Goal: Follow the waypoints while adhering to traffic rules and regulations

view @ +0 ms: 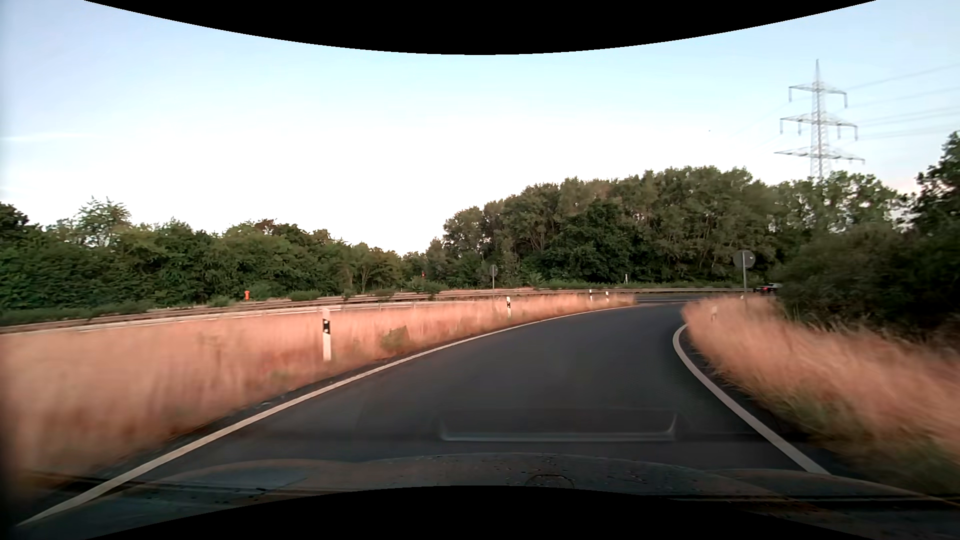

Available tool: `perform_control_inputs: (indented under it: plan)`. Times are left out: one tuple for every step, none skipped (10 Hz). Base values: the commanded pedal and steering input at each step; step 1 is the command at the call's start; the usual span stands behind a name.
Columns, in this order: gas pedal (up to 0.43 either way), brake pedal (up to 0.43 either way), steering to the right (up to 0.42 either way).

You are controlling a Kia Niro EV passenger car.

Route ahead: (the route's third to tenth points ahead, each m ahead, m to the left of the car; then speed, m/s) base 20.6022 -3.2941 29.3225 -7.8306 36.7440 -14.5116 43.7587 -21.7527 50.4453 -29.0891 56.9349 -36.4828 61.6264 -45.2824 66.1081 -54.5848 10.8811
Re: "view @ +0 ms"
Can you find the round road sign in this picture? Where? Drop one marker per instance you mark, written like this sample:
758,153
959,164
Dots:
493,271
744,262

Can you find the dark asphalt road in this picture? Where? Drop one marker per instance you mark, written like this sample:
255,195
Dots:
555,367

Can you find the wood of green trees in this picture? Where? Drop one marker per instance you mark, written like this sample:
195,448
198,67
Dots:
600,232

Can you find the car's own bonnet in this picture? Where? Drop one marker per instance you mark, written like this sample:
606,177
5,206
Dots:
480,471

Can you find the road markings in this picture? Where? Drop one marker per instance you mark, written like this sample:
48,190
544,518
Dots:
247,422

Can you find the dark car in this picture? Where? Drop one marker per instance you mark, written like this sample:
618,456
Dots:
766,288

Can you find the dry grass verge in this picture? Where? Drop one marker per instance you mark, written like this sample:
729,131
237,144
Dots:
840,375
150,375

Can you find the steel lattice pylon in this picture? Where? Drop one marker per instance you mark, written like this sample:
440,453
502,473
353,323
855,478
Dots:
818,120

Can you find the green bushes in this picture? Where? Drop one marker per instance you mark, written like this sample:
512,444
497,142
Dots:
877,277

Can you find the metal guard rail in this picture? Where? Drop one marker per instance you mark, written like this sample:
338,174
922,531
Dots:
225,308

